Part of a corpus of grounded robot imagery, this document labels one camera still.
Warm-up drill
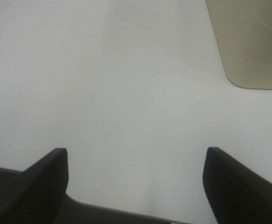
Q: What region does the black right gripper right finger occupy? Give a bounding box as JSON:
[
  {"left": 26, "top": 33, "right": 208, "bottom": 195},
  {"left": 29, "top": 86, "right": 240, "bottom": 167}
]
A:
[{"left": 202, "top": 147, "right": 272, "bottom": 224}]

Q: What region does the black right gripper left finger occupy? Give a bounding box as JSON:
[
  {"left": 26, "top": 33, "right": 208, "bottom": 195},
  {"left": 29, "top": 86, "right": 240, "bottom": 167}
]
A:
[{"left": 0, "top": 148, "right": 69, "bottom": 224}]

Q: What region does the beige storage box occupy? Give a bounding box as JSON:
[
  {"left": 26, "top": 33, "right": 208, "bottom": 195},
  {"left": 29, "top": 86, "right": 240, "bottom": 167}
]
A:
[{"left": 206, "top": 0, "right": 272, "bottom": 90}]

